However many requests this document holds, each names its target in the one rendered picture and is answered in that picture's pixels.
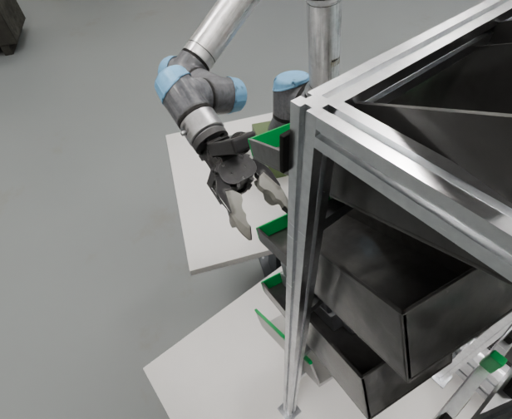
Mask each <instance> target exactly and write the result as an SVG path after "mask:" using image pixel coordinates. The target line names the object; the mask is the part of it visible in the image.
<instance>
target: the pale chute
mask: <svg viewBox="0 0 512 419"><path fill-rule="evenodd" d="M254 311H255V312H256V314H257V316H258V319H259V321H260V323H261V325H262V327H263V328H264V330H265V331H266V332H267V333H268V334H269V335H270V336H271V337H272V338H273V339H274V340H275V341H276V342H277V343H278V344H279V346H280V347H281V348H282V349H283V350H284V348H285V317H284V316H283V315H282V314H281V315H279V316H278V317H276V318H274V319H272V320H270V321H269V320H268V319H267V318H266V317H264V316H263V315H262V314H261V313H260V312H259V311H258V310H257V309H255V310H254ZM303 370H304V371H305V372H306V373H307V374H308V375H309V376H310V378H311V379H312V380H313V381H314V382H315V383H316V384H317V385H318V386H319V387H320V386H322V385H323V384H325V383H326V382H328V381H330V380H332V379H333V376H332V375H331V374H330V372H329V371H328V370H327V369H326V368H325V367H324V366H323V364H322V363H321V362H320V361H319V359H318V358H317V357H316V356H315V354H314V353H313V352H312V351H311V352H310V353H309V354H308V355H306V356H305V357H304V359H303Z"/></svg>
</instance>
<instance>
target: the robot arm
mask: <svg viewBox="0 0 512 419"><path fill-rule="evenodd" d="M259 1H260V0H218V1H217V2H216V3H215V5H214V6H213V7H212V8H211V10H210V11H209V13H208V14H207V16H206V17H205V19H204V20H203V21H202V23H201V24H200V25H199V27H198V28H197V29H196V31H195V32H194V34H193V35H192V37H191V38H190V39H189V40H188V42H187V43H186V45H185V46H184V48H183V49H182V51H181V52H180V54H179V55H178V56H168V57H166V58H164V59H163V60H162V61H161V63H160V65H159V68H158V76H157V77H156V79H155V90H156V92H157V95H158V97H159V98H160V100H161V103H162V104H163V105H164V106H165V108H166V109H167V111H168V112H169V113H170V115H171V116H172V118H173V119H174V121H175V123H176V125H177V126H178V127H179V128H180V130H181V132H180V134H181V135H182V136H185V138H186V140H187V141H188V142H189V143H190V145H191V146H192V147H193V148H194V150H195V152H196V153H197V154H198V155H199V158H200V159H201V160H202V161H205V162H206V164H207V165H208V167H209V168H210V173H209V178H208V181H207V185H208V187H209V188H210V189H211V191H212V193H213V194H214V196H215V198H216V199H217V201H218V202H219V204H220V205H223V206H224V207H225V208H226V210H227V211H228V214H229V223H230V226H231V227H232V228H237V229H238V231H239V232H240V233H241V234H242V235H243V236H244V237H245V238H246V239H248V240H252V232H251V226H250V225H249V223H248V222H247V220H246V214H245V212H244V210H243V207H242V203H243V197H242V194H244V193H246V192H247V190H250V188H251V187H252V184H251V183H252V182H253V181H254V177H255V178H256V181H254V184H255V186H256V187H257V189H258V190H259V191H261V192H262V193H263V197H264V200H265V201H266V202H267V203H268V204H269V205H280V207H281V208H282V210H283V211H284V212H285V213H286V214H287V213H288V198H287V196H286V195H285V193H284V192H283V189H282V188H281V185H280V184H279V182H278V180H277V179H276V177H275V176H274V174H273V172H272V171H271V170H270V169H269V168H268V167H267V166H266V165H264V164H262V163H261V162H259V161H257V160H254V158H253V159H251V158H250V155H249V154H246V153H247V152H248V151H249V150H250V147H249V142H248V138H251V137H254V136H256V134H255V132H254V131H248V132H242V131H238V132H235V133H234V134H232V135H231V136H229V133H228V132H227V131H226V130H225V128H224V124H223V122H222V121H221V120H220V119H219V117H218V115H221V114H231V113H232V112H237V111H241V110H242V109H243V108H244V106H245V104H246V101H247V96H248V95H247V89H246V86H245V85H244V83H243V82H242V81H241V80H240V79H238V78H236V77H231V76H227V77H222V76H218V75H216V74H214V73H212V72H210V71H209V70H210V69H211V67H212V66H213V65H214V64H215V62H216V61H217V60H218V58H219V56H220V55H221V54H222V52H223V51H224V49H225V48H226V47H227V46H228V45H229V43H230V41H231V40H232V39H233V37H234V35H235V34H236V33H237V31H238V30H239V29H240V28H241V26H242V25H243V24H244V22H245V20H246V19H247V18H248V16H249V14H250V13H251V12H252V11H253V9H254V8H255V7H256V5H257V4H258V2H259ZM305 1H307V17H308V64H309V75H308V74H307V73H306V72H305V71H285V72H282V73H280V74H278V75H277V76H276V77H275V78H274V80H273V117H272V120H271V122H270V124H269V127H268V131H271V130H272V129H275V128H278V127H280V126H284V125H286V124H288V123H290V101H291V100H293V99H295V98H297V97H299V96H302V97H304V98H307V94H308V92H309V91H311V90H312V89H314V88H316V87H318V86H321V85H322V84H324V83H326V82H328V81H331V80H332V79H334V78H336V77H338V76H339V69H340V51H341V32H342V0H305ZM253 176H254V177H253ZM212 188H213V189H212ZM215 193H216V194H215Z"/></svg>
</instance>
